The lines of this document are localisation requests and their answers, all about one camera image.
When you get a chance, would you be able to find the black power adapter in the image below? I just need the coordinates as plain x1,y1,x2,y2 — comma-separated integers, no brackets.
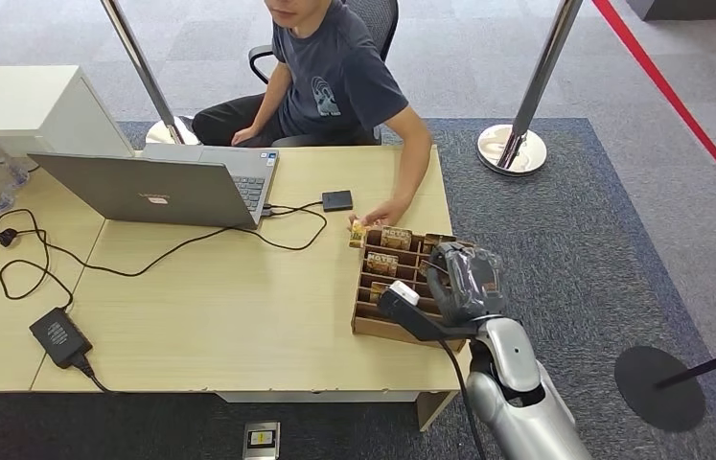
28,308,93,371

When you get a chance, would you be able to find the dark furniture base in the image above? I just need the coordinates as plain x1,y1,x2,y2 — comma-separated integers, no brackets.
627,0,716,20

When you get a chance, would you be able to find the chrome stanchion post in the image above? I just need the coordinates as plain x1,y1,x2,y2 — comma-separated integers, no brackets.
476,0,584,177
100,0,204,146

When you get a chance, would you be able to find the small black card reader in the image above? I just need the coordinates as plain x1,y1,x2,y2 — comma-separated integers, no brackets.
321,189,355,213

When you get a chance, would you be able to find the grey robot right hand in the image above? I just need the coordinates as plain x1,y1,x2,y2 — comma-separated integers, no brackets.
424,241,510,326

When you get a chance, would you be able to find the dark grey rug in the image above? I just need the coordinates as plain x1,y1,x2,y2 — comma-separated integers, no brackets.
0,117,716,460

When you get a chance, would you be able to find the grey laptop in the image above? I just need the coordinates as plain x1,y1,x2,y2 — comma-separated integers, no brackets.
27,143,281,231

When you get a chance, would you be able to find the black office chair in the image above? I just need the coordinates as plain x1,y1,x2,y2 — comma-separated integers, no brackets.
247,0,400,148

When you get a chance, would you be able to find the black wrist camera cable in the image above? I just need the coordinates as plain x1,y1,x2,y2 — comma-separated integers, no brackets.
436,339,489,460

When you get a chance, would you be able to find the wooden desk leg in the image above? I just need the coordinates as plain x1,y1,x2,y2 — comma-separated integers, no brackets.
416,391,460,433

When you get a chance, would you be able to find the person's left hand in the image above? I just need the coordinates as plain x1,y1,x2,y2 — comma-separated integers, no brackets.
348,197,411,231

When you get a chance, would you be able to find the wooden card holder box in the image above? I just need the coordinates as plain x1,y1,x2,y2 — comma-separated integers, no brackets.
351,227,476,354

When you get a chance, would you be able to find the black laptop charger cable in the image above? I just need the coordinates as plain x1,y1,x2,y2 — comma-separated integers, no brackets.
0,206,329,312

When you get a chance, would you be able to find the black stanchion post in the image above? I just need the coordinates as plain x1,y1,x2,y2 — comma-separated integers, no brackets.
614,339,716,434

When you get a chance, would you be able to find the person's right hand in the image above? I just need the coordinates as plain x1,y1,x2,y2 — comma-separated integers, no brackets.
231,125,263,148

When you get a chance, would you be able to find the white cabinet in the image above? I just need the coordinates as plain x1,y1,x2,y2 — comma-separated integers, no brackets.
0,64,136,160

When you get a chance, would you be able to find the red barrier strip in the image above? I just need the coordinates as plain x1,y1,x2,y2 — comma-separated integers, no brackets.
592,0,716,220

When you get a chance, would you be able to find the metal floor socket box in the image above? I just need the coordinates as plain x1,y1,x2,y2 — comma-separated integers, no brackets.
242,421,282,460

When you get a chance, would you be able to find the black mains cable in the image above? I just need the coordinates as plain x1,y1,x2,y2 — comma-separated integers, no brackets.
71,355,111,395

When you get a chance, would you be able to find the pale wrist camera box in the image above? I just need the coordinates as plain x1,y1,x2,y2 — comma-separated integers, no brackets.
376,280,454,343

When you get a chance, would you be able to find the black card reader cable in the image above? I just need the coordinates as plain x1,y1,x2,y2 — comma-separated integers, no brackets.
262,200,325,218

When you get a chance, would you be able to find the person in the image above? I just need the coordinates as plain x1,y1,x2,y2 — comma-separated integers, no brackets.
191,0,433,231

